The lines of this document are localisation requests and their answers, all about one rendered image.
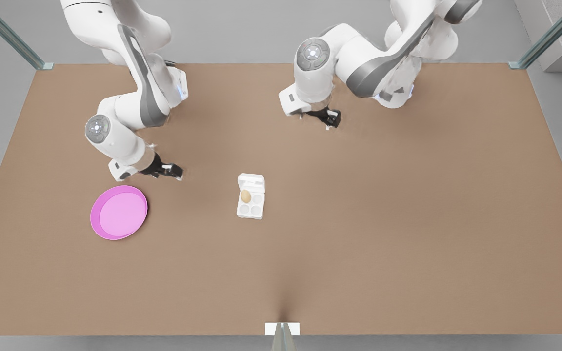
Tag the brown egg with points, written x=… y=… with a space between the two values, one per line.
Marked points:
x=245 y=196

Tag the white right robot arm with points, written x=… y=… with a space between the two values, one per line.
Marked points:
x=130 y=102

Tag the white egg box lid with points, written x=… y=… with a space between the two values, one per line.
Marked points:
x=251 y=182

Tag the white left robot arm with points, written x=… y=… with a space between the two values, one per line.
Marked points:
x=359 y=58

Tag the pink round plate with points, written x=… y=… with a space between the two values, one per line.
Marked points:
x=118 y=212

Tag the white egg box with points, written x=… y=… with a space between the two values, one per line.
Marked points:
x=250 y=204

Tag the silver frame post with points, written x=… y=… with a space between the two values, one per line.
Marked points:
x=549 y=34
x=282 y=336
x=10 y=35

